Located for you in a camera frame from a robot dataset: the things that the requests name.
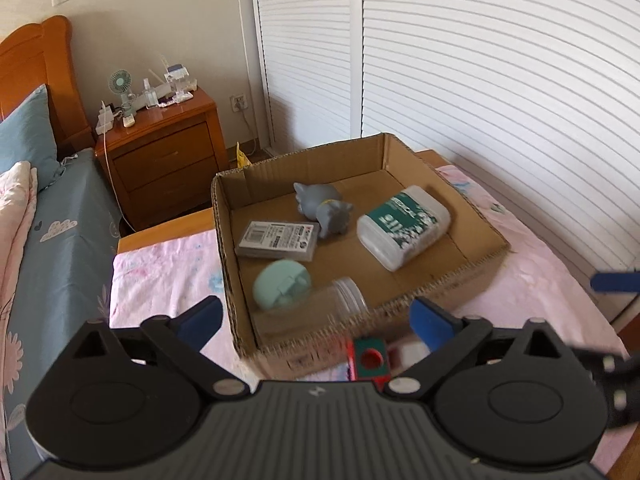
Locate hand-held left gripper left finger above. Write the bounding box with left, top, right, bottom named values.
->
left=72, top=296, right=248, bottom=401

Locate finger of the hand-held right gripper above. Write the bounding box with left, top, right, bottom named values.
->
left=590, top=271, right=640, bottom=294
left=572, top=345, right=640, bottom=431

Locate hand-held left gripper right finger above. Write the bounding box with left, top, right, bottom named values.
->
left=382, top=296, right=576, bottom=401

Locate cardboard box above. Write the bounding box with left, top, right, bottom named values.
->
left=211, top=132, right=512, bottom=381

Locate red green toy block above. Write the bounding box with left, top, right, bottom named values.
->
left=346, top=337, right=391, bottom=391

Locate mint green round case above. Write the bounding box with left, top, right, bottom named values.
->
left=252, top=258, right=315, bottom=309

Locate white container green label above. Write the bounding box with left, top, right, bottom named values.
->
left=356, top=185, right=452, bottom=273

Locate clear plastic jar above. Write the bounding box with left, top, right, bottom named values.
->
left=250, top=276, right=370, bottom=341

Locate grey card box white label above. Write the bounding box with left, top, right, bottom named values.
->
left=234, top=220, right=321, bottom=262

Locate grey toy animal figure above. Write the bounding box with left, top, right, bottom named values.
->
left=292, top=181, right=356, bottom=240

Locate pink floral bedsheet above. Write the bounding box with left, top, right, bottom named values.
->
left=109, top=164, right=630, bottom=476

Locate blue bedsheet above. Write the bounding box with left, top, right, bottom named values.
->
left=0, top=147, right=123, bottom=480

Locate wooden nightstand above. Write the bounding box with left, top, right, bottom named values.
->
left=95, top=85, right=230, bottom=231

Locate pink floral quilt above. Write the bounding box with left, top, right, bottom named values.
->
left=0, top=161, right=38, bottom=321

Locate white power strip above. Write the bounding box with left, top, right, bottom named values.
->
left=95, top=102, right=117, bottom=135

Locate white louvered door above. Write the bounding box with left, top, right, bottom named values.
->
left=360, top=0, right=640, bottom=306
left=249, top=0, right=365, bottom=158

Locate mint mini fan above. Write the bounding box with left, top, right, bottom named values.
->
left=108, top=70, right=137, bottom=113

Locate large blue pillow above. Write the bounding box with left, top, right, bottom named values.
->
left=0, top=84, right=63, bottom=191

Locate wooden headboard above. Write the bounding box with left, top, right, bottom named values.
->
left=0, top=15, right=96, bottom=153

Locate white cable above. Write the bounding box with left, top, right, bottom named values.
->
left=102, top=132, right=133, bottom=231

